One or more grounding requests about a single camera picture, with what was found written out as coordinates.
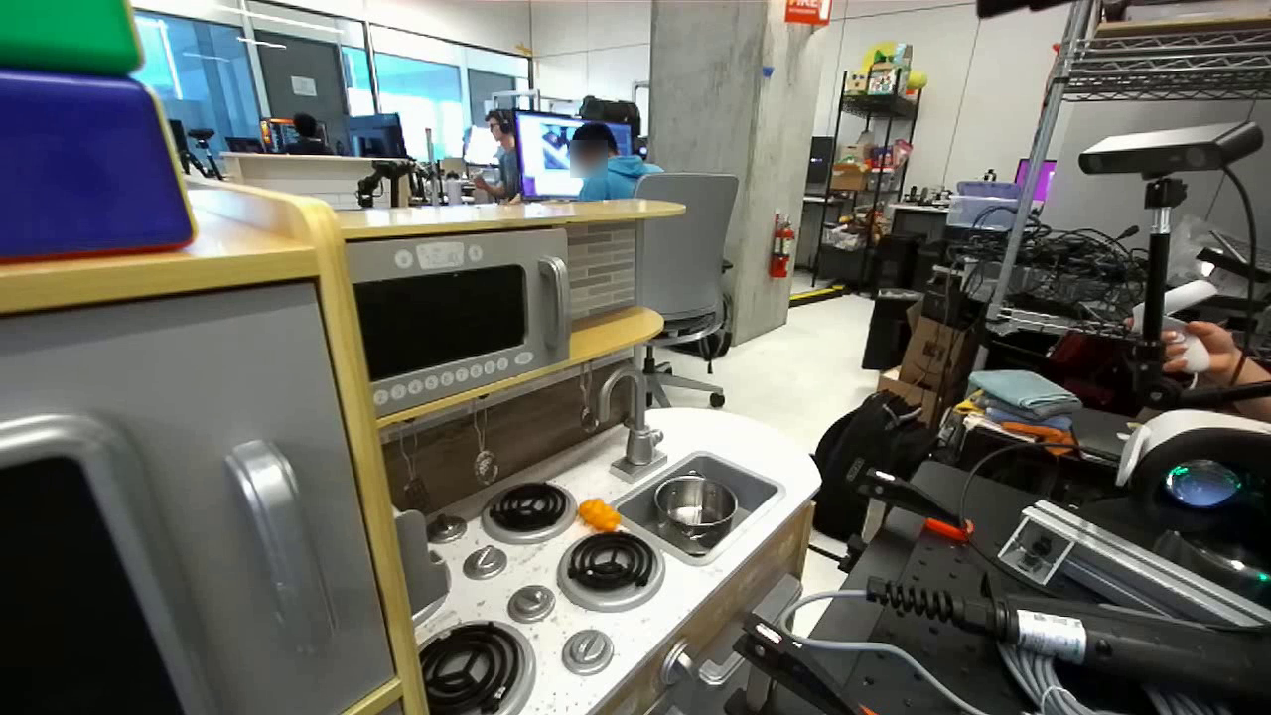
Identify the orange carrot plush toy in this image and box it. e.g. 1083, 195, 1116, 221
576, 498, 622, 534

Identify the grey toy faucet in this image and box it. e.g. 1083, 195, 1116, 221
600, 364, 662, 475

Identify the small steel pot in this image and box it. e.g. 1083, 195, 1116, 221
655, 475, 733, 534

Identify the grey toy sink basin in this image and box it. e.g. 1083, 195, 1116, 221
619, 452, 777, 559

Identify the toy microwave oven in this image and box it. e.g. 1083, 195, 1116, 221
348, 229, 572, 412

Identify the grey toy oven door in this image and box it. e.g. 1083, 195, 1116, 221
0, 282, 393, 715

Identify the grey office chair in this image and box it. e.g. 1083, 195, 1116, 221
634, 172, 739, 404

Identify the red fire extinguisher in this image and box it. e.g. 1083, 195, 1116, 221
766, 215, 797, 278

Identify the person in blue shirt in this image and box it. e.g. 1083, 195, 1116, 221
568, 123, 655, 197

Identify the black stove burner back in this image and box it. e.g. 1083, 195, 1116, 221
479, 483, 572, 544

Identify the black stove burner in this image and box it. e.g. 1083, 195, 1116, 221
557, 534, 662, 611
422, 620, 536, 715
479, 483, 572, 544

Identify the black stove burner middle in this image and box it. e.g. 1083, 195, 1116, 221
557, 534, 662, 611

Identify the computer monitor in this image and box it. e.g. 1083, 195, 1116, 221
515, 113, 596, 197

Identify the black backpack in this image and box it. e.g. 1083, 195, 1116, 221
815, 392, 936, 540

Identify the black stove burner front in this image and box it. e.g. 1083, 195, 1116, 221
422, 620, 536, 715

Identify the blue plastic bin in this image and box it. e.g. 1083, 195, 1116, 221
0, 72, 193, 262

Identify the green plastic bin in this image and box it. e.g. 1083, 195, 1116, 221
0, 0, 143, 77

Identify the wire storage shelf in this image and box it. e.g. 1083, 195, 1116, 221
815, 40, 927, 290

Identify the silver stereo camera bar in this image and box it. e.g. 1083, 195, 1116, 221
998, 499, 1271, 629

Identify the black camera on stand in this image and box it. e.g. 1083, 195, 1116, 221
1080, 119, 1263, 404

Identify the black corrugated cable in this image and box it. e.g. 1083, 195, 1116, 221
860, 575, 1271, 707

